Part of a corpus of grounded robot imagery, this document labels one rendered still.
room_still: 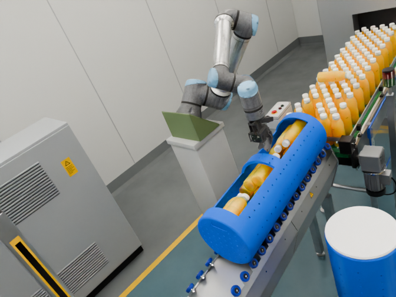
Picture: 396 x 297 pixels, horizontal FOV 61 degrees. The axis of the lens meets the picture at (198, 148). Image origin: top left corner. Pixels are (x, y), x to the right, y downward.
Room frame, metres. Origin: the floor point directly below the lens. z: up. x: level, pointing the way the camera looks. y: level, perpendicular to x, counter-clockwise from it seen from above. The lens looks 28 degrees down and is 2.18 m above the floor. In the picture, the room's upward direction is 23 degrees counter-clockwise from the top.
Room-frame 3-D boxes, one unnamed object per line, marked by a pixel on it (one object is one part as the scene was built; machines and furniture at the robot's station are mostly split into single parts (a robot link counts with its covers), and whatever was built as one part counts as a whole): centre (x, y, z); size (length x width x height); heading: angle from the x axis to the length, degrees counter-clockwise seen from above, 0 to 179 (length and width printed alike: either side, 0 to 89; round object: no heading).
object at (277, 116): (2.07, -0.61, 1.05); 0.20 x 0.10 x 0.10; 131
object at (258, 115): (1.43, -0.31, 1.46); 0.10 x 0.09 x 0.05; 41
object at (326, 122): (1.75, -0.78, 1.00); 0.07 x 0.07 x 0.19
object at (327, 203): (1.62, -0.64, 0.31); 0.06 x 0.06 x 0.63; 41
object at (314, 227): (1.73, -0.55, 0.31); 0.06 x 0.06 x 0.63; 41
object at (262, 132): (1.42, -0.31, 1.38); 0.09 x 0.08 x 0.12; 131
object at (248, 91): (1.43, -0.31, 1.55); 0.10 x 0.09 x 0.12; 169
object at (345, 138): (1.59, -0.81, 0.95); 0.10 x 0.07 x 0.10; 41
